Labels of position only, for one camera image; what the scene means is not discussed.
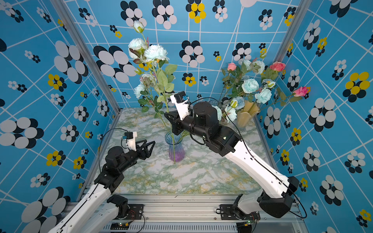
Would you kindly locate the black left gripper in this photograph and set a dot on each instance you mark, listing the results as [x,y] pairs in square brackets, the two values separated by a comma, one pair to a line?
[146,153]

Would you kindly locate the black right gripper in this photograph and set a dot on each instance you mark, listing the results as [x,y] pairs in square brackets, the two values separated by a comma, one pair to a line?
[179,124]

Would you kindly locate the blue purple ribbed glass vase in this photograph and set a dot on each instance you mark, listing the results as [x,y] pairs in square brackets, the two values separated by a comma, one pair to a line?
[176,149]

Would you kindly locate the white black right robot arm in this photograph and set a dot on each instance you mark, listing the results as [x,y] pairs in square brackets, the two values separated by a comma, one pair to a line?
[278,191]

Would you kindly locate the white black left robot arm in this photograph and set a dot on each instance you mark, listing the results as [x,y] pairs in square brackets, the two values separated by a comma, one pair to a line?
[100,205]

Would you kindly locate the yellow ceramic vase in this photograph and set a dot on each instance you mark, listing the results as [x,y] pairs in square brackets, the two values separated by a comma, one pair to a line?
[245,114]

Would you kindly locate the red rose teal flower branch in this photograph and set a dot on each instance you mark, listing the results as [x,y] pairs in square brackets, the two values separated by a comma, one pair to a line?
[228,113]

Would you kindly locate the mixed flower bouquet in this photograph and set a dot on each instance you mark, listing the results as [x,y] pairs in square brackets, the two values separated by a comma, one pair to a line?
[251,81]

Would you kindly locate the left circuit board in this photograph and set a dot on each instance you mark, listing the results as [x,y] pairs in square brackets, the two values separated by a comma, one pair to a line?
[119,226]

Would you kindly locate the circuit board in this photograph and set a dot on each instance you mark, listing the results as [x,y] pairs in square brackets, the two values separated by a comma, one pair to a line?
[244,227]
[119,226]

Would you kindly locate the right circuit board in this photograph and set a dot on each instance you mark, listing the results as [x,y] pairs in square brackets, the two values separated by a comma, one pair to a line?
[244,227]

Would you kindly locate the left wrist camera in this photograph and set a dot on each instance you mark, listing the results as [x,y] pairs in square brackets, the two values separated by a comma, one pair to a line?
[130,138]

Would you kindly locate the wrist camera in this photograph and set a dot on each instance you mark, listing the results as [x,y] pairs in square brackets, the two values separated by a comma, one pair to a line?
[130,138]
[181,101]

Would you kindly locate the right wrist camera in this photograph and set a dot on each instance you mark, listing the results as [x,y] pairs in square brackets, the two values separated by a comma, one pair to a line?
[181,101]

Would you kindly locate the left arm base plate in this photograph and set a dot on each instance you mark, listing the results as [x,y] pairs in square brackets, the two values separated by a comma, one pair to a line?
[131,212]

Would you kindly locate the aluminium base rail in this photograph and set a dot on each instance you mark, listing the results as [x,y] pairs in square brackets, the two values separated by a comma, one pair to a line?
[196,214]

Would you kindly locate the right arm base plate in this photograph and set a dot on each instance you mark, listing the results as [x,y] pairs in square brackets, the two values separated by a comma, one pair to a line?
[229,212]

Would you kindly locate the left aluminium corner post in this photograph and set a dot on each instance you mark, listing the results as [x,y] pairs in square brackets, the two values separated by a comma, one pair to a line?
[62,11]

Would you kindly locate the aluminium corner post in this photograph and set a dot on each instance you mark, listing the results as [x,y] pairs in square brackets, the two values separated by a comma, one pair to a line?
[300,13]
[62,11]

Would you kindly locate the right aluminium corner post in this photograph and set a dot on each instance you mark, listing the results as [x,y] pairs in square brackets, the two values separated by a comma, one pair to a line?
[300,13]

